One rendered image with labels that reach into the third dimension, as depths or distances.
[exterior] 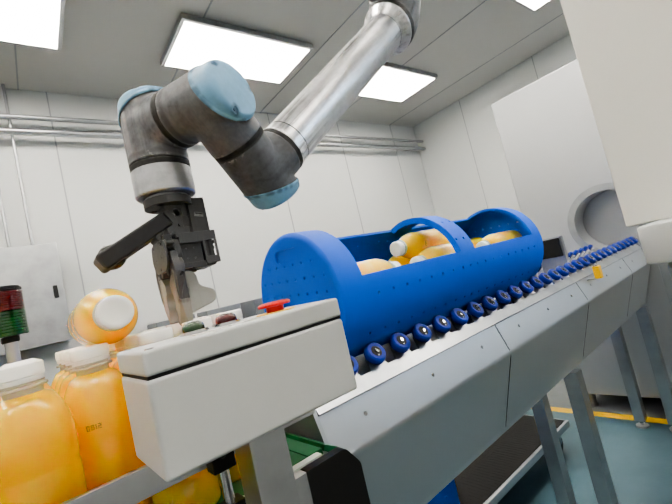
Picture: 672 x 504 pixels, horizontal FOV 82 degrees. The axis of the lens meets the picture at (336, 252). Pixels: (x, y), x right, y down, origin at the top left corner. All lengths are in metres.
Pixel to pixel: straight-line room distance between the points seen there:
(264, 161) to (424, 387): 0.53
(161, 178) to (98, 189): 3.69
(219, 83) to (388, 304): 0.48
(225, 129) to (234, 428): 0.41
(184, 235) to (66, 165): 3.77
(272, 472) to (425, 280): 0.55
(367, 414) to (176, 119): 0.57
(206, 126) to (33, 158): 3.82
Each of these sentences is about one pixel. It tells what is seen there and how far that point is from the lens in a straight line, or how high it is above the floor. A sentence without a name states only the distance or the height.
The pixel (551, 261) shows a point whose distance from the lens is 1.84.
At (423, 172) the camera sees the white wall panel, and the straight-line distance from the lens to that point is 7.04.
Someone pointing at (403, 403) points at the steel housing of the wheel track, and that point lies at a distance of 0.80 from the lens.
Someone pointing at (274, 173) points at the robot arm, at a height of 1.31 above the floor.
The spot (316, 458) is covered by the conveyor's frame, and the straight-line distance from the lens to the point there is 0.58.
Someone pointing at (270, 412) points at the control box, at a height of 1.02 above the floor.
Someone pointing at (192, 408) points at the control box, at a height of 1.05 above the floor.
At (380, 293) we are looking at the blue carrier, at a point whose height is 1.07.
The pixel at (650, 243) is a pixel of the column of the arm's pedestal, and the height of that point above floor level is 1.08.
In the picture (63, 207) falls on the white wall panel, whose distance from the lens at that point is 4.25.
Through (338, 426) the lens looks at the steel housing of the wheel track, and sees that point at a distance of 0.71.
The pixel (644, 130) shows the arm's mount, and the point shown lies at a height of 1.20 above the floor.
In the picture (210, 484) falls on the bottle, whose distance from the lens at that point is 0.53.
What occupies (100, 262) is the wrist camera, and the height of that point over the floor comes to 1.22.
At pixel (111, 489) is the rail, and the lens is 0.49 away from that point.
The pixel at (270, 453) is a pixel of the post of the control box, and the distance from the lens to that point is 0.43.
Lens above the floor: 1.12
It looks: 4 degrees up
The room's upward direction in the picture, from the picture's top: 13 degrees counter-clockwise
